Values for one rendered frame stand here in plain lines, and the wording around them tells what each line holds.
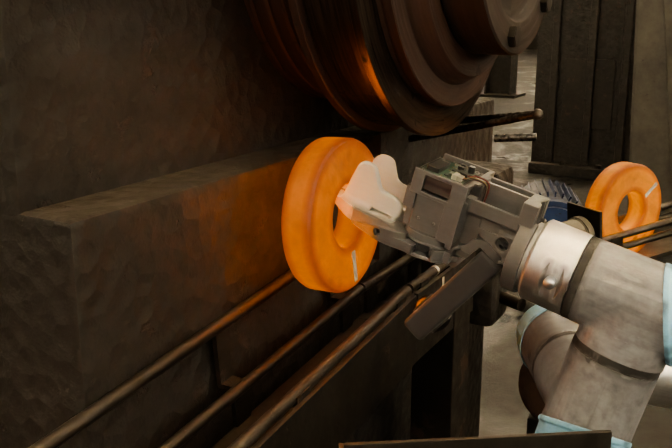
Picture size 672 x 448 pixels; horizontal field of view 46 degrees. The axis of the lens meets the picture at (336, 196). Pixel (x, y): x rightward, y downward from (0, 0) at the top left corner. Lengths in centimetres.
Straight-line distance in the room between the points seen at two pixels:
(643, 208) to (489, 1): 67
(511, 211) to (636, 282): 12
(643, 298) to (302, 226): 30
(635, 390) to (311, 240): 30
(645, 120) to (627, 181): 236
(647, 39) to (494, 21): 287
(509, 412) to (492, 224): 150
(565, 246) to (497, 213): 6
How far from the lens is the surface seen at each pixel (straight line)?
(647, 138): 371
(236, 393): 76
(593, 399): 70
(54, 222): 63
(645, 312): 68
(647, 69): 368
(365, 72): 80
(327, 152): 75
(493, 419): 214
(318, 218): 73
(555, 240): 69
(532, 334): 83
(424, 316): 76
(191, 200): 71
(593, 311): 69
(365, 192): 75
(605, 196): 131
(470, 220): 72
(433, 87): 86
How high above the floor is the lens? 102
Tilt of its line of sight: 13 degrees down
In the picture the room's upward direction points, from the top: straight up
